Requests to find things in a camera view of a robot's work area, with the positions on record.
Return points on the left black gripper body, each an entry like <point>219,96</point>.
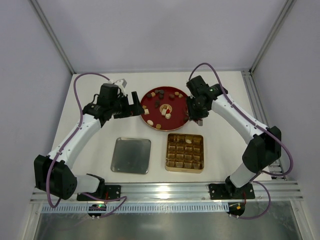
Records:
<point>127,106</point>

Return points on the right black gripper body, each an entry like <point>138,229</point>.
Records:
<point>196,113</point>

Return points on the metal tongs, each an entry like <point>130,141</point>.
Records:
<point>194,117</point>

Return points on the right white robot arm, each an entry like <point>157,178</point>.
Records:
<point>263,147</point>

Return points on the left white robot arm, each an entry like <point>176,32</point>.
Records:
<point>53,172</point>

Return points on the dark heart chocolate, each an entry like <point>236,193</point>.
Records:
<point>157,103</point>

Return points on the gold chocolate box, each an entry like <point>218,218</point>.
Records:
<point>183,157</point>

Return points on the round red plate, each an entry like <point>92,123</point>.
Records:
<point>171,110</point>

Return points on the silver square box lid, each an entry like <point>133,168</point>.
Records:
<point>131,156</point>

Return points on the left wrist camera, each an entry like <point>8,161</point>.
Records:
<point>121,83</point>

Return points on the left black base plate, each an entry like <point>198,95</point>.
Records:
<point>106,192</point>

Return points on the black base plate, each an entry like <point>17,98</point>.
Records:
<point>106,192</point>
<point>226,191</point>

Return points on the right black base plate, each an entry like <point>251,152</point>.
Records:
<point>226,191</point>

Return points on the white slotted cable duct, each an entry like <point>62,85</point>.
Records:
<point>137,207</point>

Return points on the aluminium mounting rail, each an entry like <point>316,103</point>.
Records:
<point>278,190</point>

